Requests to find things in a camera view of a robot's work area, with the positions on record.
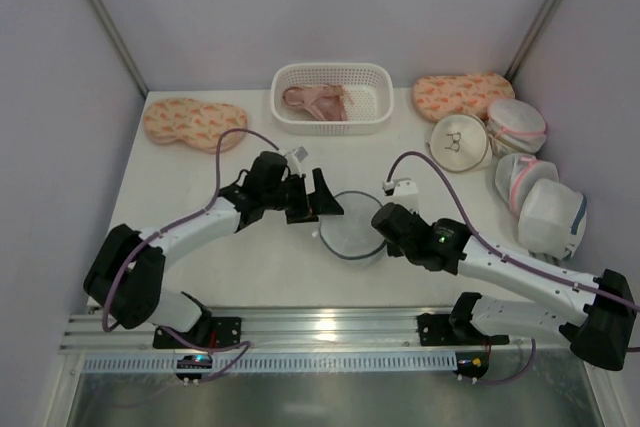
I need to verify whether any pink bra in basket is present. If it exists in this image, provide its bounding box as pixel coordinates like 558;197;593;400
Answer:
281;84;354;122

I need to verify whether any white slotted cable duct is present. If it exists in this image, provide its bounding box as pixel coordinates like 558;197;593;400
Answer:
82;350;458;375

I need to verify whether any white mesh bag pink zipper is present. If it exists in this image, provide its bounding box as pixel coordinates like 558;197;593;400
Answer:
486;99;547;157

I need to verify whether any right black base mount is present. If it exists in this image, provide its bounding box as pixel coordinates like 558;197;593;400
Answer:
416;292;509;347

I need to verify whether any large white bag blue trim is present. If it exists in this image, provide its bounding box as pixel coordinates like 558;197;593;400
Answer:
518;179;588;260

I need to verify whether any peach patterned bra case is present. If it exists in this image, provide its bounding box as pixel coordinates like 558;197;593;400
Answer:
412;72;515;122
142;97;248;153

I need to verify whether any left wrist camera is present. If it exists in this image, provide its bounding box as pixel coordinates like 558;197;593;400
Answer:
278;146;308;176

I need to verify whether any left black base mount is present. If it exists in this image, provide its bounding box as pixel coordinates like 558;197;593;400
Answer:
152;296;242;352

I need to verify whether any right peach patterned bra case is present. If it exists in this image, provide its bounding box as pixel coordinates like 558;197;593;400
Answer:
412;72;515;122

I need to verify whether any left peach patterned bra case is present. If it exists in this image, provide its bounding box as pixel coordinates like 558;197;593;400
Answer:
142;97;248;153

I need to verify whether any white mesh bag pink trim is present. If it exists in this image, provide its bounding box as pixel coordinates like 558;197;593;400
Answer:
494;153;559;217

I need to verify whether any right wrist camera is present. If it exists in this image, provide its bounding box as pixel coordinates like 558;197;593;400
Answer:
382;178;419;213

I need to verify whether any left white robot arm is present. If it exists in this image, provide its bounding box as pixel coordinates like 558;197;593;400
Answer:
83;151;344;333

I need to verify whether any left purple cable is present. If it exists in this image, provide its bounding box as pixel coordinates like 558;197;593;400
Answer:
101;128;289;333

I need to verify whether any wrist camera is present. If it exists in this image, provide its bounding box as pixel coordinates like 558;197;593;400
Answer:
278;146;308;176
382;178;419;213

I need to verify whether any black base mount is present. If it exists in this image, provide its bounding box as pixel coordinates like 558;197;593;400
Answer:
416;292;509;347
152;296;242;352

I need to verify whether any aluminium mounting rail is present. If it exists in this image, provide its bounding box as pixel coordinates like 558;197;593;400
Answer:
59;305;531;351

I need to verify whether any white plastic basket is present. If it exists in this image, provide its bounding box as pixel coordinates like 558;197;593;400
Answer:
270;62;394;136

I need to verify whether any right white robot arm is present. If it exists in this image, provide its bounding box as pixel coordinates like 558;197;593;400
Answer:
371;203;639;371

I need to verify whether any cream laundry bag beige trim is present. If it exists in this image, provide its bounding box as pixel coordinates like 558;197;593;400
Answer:
427;114;493;174

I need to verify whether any white mesh bag blue trim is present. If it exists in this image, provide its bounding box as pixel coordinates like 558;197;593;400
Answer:
314;190;386;262

